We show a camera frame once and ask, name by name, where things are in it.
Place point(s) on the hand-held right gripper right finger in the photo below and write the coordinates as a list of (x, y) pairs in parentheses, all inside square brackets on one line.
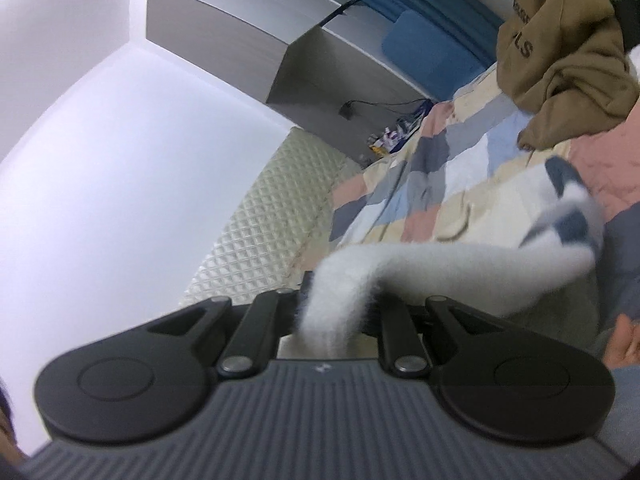
[(395, 330)]

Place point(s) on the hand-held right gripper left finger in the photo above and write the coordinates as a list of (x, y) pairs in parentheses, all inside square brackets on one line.
[(260, 325)]

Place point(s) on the white blue striped sweater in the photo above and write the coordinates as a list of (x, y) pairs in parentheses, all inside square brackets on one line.
[(450, 270)]

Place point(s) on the cream quilted headboard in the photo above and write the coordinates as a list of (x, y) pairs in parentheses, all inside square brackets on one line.
[(260, 220)]

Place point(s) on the patchwork bed blanket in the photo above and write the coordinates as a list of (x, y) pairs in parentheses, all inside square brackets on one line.
[(450, 160)]

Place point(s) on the cluster of small bottles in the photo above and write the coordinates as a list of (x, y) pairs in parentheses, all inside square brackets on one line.
[(395, 135)]

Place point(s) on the blue padded board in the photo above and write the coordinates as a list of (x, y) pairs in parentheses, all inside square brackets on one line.
[(430, 55)]

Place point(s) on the grey wardrobe cabinet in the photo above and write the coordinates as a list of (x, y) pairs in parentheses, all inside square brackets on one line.
[(240, 15)]

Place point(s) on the brown hoodie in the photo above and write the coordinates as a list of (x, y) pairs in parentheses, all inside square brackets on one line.
[(565, 50)]

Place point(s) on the black wall charger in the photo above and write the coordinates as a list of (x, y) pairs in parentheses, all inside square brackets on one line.
[(347, 111)]

